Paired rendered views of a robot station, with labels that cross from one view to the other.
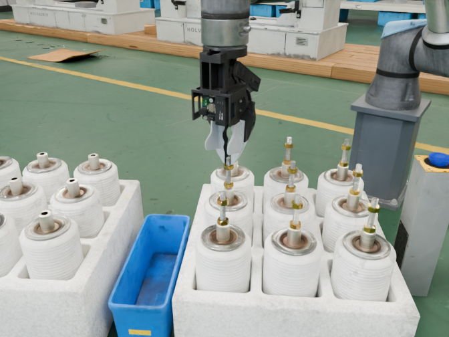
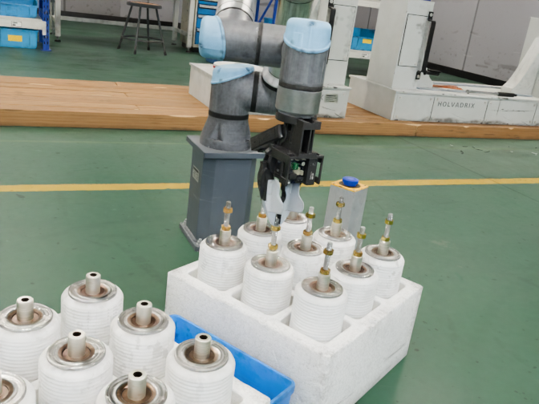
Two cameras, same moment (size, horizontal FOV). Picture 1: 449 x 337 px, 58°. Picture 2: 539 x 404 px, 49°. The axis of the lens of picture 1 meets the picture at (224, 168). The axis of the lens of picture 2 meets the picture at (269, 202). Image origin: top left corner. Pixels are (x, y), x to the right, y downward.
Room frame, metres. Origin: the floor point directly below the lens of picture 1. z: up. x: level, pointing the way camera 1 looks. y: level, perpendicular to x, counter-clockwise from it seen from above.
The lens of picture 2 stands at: (0.18, 0.87, 0.74)
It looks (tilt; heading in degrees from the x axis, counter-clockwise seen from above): 20 degrees down; 300
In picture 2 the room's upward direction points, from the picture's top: 8 degrees clockwise
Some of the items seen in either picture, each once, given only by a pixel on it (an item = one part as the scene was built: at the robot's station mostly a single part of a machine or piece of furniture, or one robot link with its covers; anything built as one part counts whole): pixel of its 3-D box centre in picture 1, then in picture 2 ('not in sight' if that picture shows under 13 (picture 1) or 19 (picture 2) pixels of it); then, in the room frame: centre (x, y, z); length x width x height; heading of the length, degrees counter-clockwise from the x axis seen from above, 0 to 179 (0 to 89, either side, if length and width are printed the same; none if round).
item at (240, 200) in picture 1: (228, 200); (270, 264); (0.67, -0.01, 0.25); 0.08 x 0.08 x 0.01
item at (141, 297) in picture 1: (156, 275); (208, 385); (0.68, 0.15, 0.06); 0.30 x 0.11 x 0.12; 176
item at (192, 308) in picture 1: (284, 269); (293, 316); (0.66, -0.13, 0.09); 0.39 x 0.39 x 0.18; 85
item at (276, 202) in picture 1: (289, 203); (305, 248); (0.66, -0.13, 0.25); 0.08 x 0.08 x 0.01
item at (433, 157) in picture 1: (439, 160); (350, 182); (0.71, -0.42, 0.32); 0.04 x 0.04 x 0.02
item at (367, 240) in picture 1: (367, 238); (383, 247); (0.53, -0.23, 0.26); 0.02 x 0.02 x 0.03
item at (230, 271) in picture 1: (222, 279); (314, 331); (0.55, 0.00, 0.16); 0.10 x 0.10 x 0.18
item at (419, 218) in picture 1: (420, 229); (338, 242); (0.71, -0.42, 0.16); 0.07 x 0.07 x 0.31; 85
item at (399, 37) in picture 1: (405, 44); (233, 87); (1.14, -0.50, 0.47); 0.13 x 0.12 x 0.14; 34
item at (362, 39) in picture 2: not in sight; (356, 38); (3.00, -5.41, 0.36); 0.50 x 0.38 x 0.21; 144
